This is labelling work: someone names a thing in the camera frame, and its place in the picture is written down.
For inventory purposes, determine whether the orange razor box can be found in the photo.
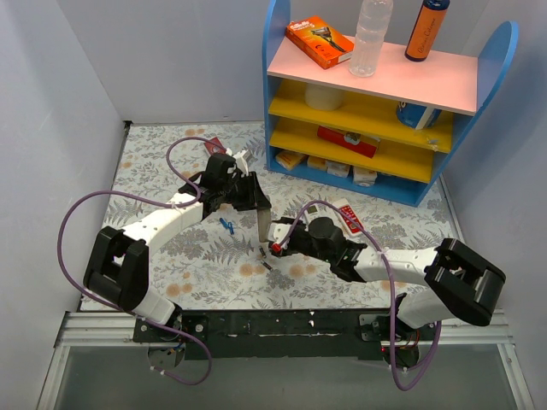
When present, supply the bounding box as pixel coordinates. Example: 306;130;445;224
285;15;354;69

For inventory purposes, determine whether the white remote with screen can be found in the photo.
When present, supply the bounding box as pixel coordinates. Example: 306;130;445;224
303;204;321;225

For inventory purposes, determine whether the aluminium rail frame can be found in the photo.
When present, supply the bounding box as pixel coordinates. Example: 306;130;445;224
38;312;534;409

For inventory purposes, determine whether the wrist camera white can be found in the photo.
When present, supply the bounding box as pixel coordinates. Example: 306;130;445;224
268;223;297;255
232;149;250;176

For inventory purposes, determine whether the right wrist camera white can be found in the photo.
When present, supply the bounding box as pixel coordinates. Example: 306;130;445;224
268;223;297;255

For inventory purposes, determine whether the red toothpaste box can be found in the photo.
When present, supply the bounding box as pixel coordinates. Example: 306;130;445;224
204;138;226;155

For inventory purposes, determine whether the blue white can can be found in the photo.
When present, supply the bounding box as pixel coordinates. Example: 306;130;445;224
396;102;442;130

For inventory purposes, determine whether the clear plastic bottle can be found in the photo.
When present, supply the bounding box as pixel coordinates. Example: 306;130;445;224
349;0;393;77

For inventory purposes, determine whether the white pack right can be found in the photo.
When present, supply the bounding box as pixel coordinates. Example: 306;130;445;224
353;167;378;187

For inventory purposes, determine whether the orange cylindrical bottle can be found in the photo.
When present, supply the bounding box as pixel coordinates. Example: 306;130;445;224
404;0;450;62

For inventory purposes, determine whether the white paper roll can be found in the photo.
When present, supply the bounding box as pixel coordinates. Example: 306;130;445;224
304;83;344;111

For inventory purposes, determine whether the blue clip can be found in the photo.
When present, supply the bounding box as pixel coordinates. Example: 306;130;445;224
219;218;234;235

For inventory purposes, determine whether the black base bar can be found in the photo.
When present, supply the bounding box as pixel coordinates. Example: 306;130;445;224
132;307;437;362

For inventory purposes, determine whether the red box on shelf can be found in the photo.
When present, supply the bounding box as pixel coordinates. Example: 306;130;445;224
317;126;380;158

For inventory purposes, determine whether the red white remote control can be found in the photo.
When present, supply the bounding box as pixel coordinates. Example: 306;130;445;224
332;198;362;238

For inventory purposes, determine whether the blue shelf unit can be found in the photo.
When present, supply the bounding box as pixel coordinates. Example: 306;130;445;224
262;1;519;206

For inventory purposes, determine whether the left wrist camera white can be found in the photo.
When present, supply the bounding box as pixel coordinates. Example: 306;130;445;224
232;149;250;176

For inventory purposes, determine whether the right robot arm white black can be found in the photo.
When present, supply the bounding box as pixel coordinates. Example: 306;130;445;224
267;217;506;340

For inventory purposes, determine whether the yellow soap pack left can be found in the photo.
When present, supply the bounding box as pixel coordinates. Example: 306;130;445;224
275;149;307;171

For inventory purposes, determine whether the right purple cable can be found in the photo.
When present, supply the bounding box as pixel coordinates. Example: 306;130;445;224
284;200;442;392

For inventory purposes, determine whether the grey remote control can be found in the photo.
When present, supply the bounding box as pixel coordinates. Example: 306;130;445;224
256;208;272;243

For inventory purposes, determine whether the floral table mat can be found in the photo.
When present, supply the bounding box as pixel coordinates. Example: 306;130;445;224
104;122;459;310

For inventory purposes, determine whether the yellow white pack middle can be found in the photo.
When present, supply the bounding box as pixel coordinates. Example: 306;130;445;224
307;155;350;178

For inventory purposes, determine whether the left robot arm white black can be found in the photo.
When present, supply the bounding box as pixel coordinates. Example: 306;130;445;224
84;150;271;342

